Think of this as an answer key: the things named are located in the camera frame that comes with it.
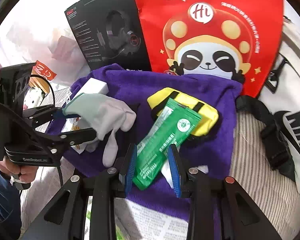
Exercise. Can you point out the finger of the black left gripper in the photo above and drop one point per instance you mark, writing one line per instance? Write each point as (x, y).
(47, 112)
(65, 140)

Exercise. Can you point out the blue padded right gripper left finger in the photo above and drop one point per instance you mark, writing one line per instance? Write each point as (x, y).
(127, 170)

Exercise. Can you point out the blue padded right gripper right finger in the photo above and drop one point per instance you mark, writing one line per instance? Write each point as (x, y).
(178, 172)

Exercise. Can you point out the white fabric glove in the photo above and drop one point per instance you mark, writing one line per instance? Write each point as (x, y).
(105, 115)

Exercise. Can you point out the green sachet packet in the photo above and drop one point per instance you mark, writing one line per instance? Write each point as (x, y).
(173, 126)

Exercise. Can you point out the person's left hand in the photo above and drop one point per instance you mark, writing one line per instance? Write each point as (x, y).
(26, 174)

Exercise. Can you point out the purple fleece towel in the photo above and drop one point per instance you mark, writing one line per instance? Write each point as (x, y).
(149, 90)

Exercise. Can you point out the white sponge block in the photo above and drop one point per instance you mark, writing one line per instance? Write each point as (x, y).
(94, 86)

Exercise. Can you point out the white plastic shopping bag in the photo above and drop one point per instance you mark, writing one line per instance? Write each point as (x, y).
(57, 54)

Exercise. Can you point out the black headset box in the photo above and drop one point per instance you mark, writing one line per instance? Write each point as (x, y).
(108, 32)

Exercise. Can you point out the white Nike bag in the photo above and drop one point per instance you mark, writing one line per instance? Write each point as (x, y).
(281, 93)

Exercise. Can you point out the red panda shopping bag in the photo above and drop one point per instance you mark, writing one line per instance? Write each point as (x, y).
(232, 39)

